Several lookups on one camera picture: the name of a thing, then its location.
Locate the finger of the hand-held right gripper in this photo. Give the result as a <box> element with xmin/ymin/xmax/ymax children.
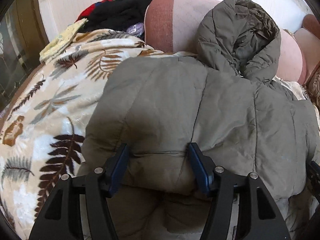
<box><xmin>309</xmin><ymin>160</ymin><xmax>320</xmax><ymax>198</ymax></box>

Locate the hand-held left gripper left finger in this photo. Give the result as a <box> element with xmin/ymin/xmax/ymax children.
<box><xmin>29</xmin><ymin>144</ymin><xmax>130</xmax><ymax>240</ymax></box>

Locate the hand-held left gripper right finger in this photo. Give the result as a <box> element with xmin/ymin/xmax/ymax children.
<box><xmin>188</xmin><ymin>142</ymin><xmax>292</xmax><ymax>240</ymax></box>

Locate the olive green puffer jacket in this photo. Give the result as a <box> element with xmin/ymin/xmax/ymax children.
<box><xmin>76</xmin><ymin>0</ymin><xmax>320</xmax><ymax>240</ymax></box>

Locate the black clothes pile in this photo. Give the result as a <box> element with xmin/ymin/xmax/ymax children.
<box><xmin>79</xmin><ymin>0</ymin><xmax>184</xmax><ymax>33</ymax></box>

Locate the cream lace cloth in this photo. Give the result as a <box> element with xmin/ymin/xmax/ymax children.
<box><xmin>272</xmin><ymin>76</ymin><xmax>309</xmax><ymax>99</ymax></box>

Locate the leaf-printed fleece blanket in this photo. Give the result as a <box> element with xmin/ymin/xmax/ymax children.
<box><xmin>0</xmin><ymin>29</ymin><xmax>198</xmax><ymax>240</ymax></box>

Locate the brown patterned cushion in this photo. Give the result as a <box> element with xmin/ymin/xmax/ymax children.
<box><xmin>304</xmin><ymin>65</ymin><xmax>320</xmax><ymax>100</ymax></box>

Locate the pale yellow cloth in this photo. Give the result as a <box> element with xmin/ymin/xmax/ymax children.
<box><xmin>39</xmin><ymin>19</ymin><xmax>88</xmax><ymax>62</ymax></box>

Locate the shiny purple bag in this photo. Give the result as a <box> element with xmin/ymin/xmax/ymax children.
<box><xmin>126</xmin><ymin>22</ymin><xmax>145</xmax><ymax>40</ymax></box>

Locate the pink sofa backrest cushion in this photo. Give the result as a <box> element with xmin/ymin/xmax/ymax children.
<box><xmin>144</xmin><ymin>0</ymin><xmax>320</xmax><ymax>85</ymax></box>

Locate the wooden glass door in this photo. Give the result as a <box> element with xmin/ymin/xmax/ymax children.
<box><xmin>0</xmin><ymin>0</ymin><xmax>49</xmax><ymax>112</ymax></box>

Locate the red garment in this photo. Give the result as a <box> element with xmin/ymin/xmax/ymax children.
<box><xmin>75</xmin><ymin>0</ymin><xmax>114</xmax><ymax>22</ymax></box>

